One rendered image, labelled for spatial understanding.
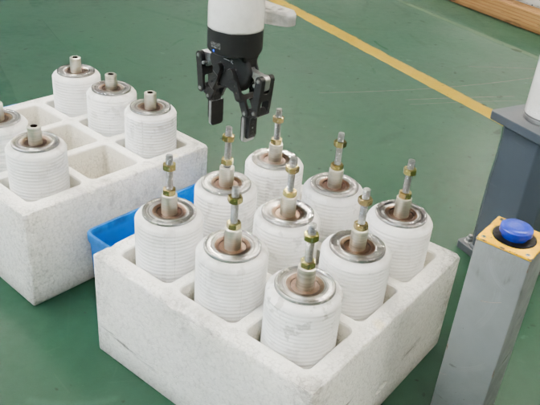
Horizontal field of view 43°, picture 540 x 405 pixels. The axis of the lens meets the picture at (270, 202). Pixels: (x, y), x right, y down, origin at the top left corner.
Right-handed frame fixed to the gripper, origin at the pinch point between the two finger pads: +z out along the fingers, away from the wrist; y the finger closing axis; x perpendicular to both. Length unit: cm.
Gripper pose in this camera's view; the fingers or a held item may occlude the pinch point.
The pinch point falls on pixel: (231, 123)
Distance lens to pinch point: 98.1
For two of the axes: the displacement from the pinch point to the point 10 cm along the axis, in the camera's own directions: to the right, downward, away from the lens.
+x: 7.2, -3.1, 6.2
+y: 6.9, 4.1, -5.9
